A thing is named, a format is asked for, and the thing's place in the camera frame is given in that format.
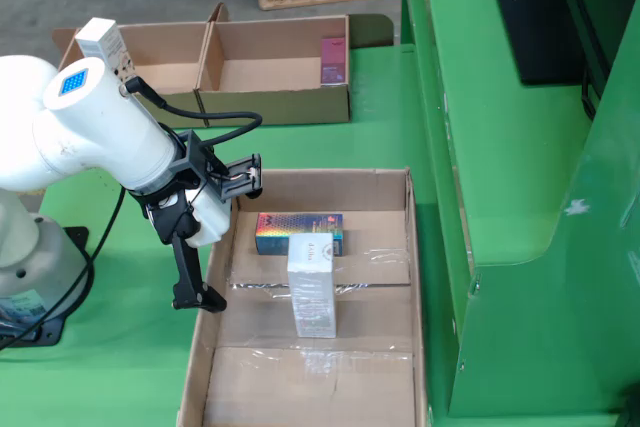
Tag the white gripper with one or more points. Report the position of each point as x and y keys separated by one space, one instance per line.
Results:
x=212 y=217

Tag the white d'Alba product box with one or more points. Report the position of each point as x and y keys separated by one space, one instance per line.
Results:
x=312 y=287

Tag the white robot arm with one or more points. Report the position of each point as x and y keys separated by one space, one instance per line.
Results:
x=100 y=122

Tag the holographic rainbow product box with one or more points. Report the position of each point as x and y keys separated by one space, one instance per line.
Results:
x=272 y=234

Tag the large open cardboard tray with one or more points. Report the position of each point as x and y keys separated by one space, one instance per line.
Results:
x=360 y=317

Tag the divided cardboard box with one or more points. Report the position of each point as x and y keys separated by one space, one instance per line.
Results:
x=270 y=107

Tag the maroon product box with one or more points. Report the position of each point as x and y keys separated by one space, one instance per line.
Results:
x=334 y=59

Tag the white printed carton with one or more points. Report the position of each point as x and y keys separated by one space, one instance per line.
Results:
x=102 y=42

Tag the dark olive rounded panel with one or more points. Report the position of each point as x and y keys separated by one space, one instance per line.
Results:
x=370 y=32

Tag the black monitor panel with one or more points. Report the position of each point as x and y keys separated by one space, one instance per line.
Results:
x=535 y=22

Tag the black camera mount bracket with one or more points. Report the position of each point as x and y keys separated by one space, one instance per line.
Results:
x=200 y=157

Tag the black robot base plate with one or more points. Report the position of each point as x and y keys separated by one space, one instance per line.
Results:
x=50 y=332

